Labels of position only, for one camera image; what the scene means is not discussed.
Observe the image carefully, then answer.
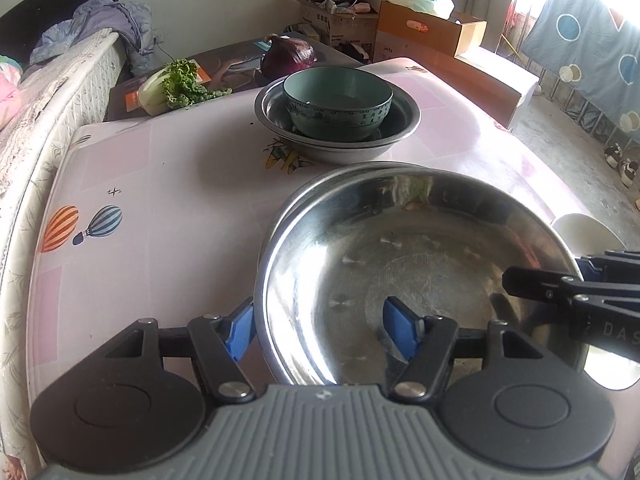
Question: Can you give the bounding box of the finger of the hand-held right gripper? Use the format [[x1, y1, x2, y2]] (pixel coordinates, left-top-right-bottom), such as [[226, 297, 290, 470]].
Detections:
[[574, 249, 640, 283], [501, 266, 640, 307]]

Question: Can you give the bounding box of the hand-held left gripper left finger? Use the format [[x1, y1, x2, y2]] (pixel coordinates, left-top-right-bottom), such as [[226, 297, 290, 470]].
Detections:
[[102, 297, 257, 403]]

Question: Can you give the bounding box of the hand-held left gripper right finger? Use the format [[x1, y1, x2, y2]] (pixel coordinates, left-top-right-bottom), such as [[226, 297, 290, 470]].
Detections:
[[382, 296, 545, 402]]

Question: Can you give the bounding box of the steel plate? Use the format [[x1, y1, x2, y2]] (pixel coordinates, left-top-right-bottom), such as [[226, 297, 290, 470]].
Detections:
[[254, 166, 591, 386], [257, 161, 632, 392]]

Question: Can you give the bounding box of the steel bowl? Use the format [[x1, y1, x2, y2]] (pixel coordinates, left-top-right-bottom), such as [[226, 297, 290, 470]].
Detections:
[[254, 77, 422, 165]]

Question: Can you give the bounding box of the teal ceramic bowl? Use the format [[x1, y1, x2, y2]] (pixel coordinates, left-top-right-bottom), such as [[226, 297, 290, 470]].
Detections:
[[282, 67, 394, 140]]

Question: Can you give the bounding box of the white round object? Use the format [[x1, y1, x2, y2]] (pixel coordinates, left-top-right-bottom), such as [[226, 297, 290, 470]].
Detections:
[[552, 213, 627, 261]]

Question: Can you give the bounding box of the pink balloon-print tablecloth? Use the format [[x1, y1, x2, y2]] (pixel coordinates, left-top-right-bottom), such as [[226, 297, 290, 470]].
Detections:
[[27, 56, 626, 461]]

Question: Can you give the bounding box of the large flat cardboard box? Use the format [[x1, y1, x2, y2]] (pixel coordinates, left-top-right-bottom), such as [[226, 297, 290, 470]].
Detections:
[[425, 47, 541, 133]]

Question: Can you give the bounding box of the blue blanket with circles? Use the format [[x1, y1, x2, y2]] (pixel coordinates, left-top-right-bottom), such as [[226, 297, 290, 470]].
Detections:
[[522, 0, 640, 133]]

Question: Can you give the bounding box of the napa cabbage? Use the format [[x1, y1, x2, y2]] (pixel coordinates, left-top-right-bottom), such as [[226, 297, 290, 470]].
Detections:
[[137, 59, 233, 116]]

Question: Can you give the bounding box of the low dark side table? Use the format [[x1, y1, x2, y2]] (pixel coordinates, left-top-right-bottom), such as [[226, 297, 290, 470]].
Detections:
[[105, 37, 368, 123]]

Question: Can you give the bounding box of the open orange cardboard box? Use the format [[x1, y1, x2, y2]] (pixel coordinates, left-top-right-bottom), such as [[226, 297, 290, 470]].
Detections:
[[374, 0, 488, 58]]

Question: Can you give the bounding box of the red cabbage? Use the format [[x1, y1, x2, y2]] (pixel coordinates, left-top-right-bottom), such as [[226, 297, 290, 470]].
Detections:
[[261, 34, 317, 80]]

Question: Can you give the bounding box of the brown printed cardboard box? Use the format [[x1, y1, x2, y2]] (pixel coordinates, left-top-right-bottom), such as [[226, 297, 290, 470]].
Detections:
[[282, 0, 381, 63]]

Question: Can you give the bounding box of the white quilted mattress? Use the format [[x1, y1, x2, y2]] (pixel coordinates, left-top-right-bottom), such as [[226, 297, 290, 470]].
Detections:
[[0, 30, 123, 480]]

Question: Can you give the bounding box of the white plastic bag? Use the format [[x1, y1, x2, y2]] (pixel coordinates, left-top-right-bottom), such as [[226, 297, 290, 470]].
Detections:
[[382, 0, 456, 18]]

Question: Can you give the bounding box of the pink quilt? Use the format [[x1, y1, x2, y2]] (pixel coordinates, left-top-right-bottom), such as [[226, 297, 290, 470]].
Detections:
[[0, 55, 23, 128]]

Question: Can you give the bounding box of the grey-blue jacket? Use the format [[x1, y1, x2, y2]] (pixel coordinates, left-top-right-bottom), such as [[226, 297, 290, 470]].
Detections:
[[30, 0, 156, 76]]

